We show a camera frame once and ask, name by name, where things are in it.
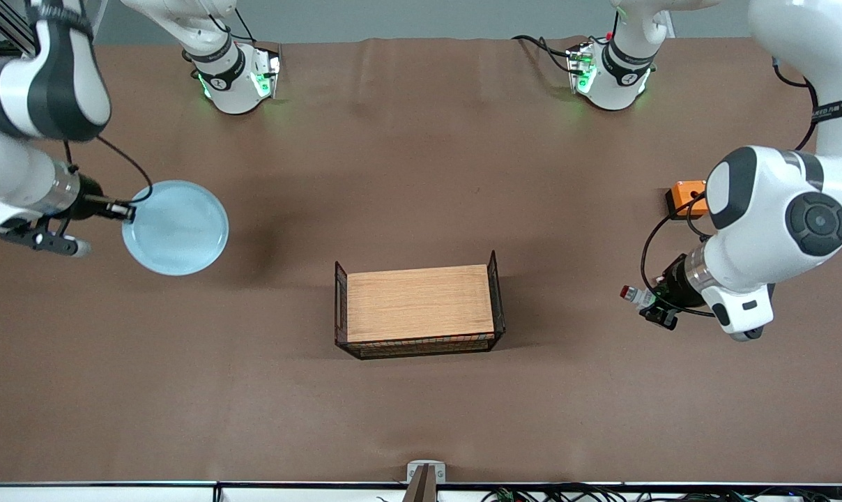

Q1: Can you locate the orange push button box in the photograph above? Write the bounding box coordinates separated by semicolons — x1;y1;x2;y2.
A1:
666;180;709;221

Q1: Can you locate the brown table cover mat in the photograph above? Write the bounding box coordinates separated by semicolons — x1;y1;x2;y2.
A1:
0;35;842;485

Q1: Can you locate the brown post at table edge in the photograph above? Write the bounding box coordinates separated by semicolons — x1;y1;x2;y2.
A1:
401;464;438;502

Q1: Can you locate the white switch block green label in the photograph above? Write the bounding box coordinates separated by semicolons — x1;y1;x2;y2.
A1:
620;284;657;310

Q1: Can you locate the grey metal table bracket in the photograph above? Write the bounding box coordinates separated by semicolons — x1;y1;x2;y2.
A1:
406;460;447;485

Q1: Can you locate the light blue round plate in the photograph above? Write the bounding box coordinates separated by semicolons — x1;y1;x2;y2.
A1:
121;180;230;277

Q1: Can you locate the black cable bundle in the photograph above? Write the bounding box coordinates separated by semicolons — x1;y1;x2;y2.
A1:
480;482;842;502

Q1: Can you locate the wire basket with wooden board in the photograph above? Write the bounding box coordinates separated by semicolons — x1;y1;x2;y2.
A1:
334;250;507;360

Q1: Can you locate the right arm base connector plate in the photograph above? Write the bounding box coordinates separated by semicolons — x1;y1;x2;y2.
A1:
252;46;282;100

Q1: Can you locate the white table edge rail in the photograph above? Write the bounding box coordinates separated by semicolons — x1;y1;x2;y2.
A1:
0;480;842;502

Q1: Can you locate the aluminium frame profile with braces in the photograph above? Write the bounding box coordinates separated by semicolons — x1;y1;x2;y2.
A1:
0;0;45;58

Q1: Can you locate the left arm base connector plate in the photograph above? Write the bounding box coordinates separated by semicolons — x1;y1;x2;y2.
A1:
566;43;597;96

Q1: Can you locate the black left base cable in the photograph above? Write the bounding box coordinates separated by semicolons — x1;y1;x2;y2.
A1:
511;34;576;75

